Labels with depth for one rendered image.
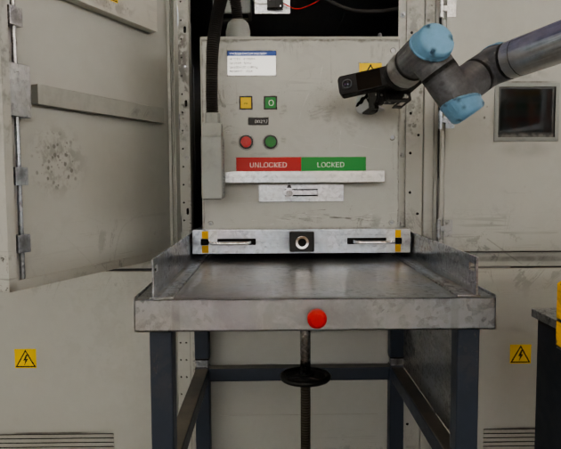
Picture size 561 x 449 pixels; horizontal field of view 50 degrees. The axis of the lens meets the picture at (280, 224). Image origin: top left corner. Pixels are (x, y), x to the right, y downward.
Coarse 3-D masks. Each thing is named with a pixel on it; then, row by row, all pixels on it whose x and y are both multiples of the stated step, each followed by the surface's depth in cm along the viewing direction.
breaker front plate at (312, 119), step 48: (240, 48) 147; (288, 48) 147; (336, 48) 147; (384, 48) 148; (288, 96) 148; (336, 96) 148; (288, 144) 149; (336, 144) 149; (384, 144) 149; (240, 192) 150; (336, 192) 150; (384, 192) 150
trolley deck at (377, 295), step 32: (224, 256) 161; (256, 256) 160; (288, 256) 160; (320, 256) 160; (352, 256) 159; (384, 256) 159; (192, 288) 114; (224, 288) 113; (256, 288) 113; (288, 288) 113; (320, 288) 113; (352, 288) 113; (384, 288) 113; (416, 288) 112; (480, 288) 111; (160, 320) 103; (192, 320) 103; (224, 320) 103; (256, 320) 103; (288, 320) 104; (352, 320) 104; (384, 320) 104; (416, 320) 104; (448, 320) 104; (480, 320) 104
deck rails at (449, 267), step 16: (416, 240) 146; (432, 240) 132; (160, 256) 109; (176, 256) 128; (192, 256) 153; (400, 256) 156; (416, 256) 147; (432, 256) 132; (448, 256) 120; (464, 256) 110; (160, 272) 109; (176, 272) 128; (192, 272) 130; (432, 272) 129; (448, 272) 120; (464, 272) 110; (160, 288) 109; (176, 288) 111; (448, 288) 110; (464, 288) 110
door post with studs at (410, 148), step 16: (400, 0) 167; (416, 0) 166; (400, 16) 167; (416, 16) 167; (400, 32) 167; (416, 96) 168; (416, 112) 169; (416, 128) 169; (400, 144) 170; (416, 144) 169; (400, 160) 170; (416, 160) 170; (400, 176) 170; (416, 176) 170; (400, 192) 171; (416, 192) 170; (400, 208) 171; (416, 208) 171; (400, 224) 171; (416, 224) 171; (416, 432) 176; (416, 448) 176
